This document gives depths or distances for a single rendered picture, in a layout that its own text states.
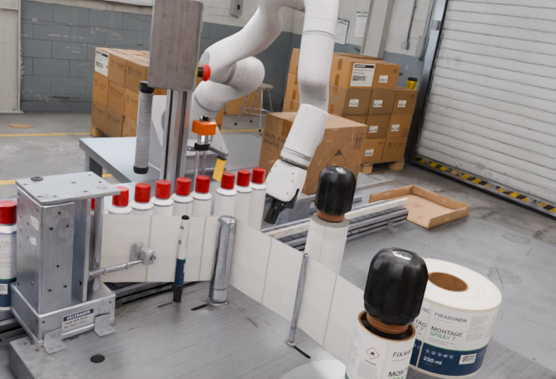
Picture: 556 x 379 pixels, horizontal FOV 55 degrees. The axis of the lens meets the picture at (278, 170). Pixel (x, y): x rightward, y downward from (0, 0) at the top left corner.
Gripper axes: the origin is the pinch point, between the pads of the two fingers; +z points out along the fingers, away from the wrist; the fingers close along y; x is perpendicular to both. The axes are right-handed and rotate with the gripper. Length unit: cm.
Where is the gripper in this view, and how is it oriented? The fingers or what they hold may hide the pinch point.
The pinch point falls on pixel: (271, 216)
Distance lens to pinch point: 146.9
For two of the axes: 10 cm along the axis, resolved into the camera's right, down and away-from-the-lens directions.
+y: 6.9, 3.0, -6.6
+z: -3.8, 9.3, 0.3
